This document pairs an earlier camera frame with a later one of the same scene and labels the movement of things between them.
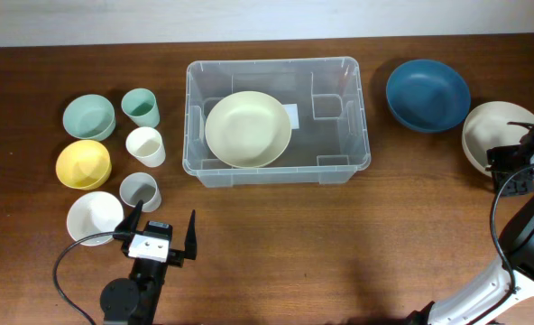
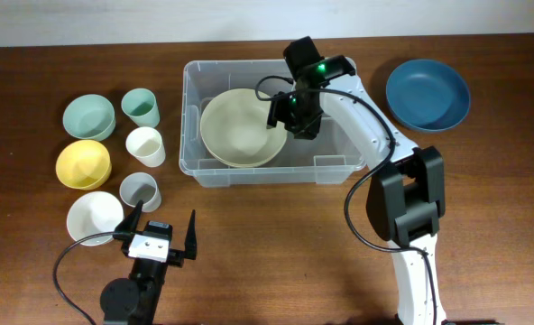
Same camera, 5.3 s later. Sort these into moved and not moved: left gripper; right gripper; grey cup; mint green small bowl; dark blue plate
Moved: right gripper
Not moved: mint green small bowl; left gripper; dark blue plate; grey cup
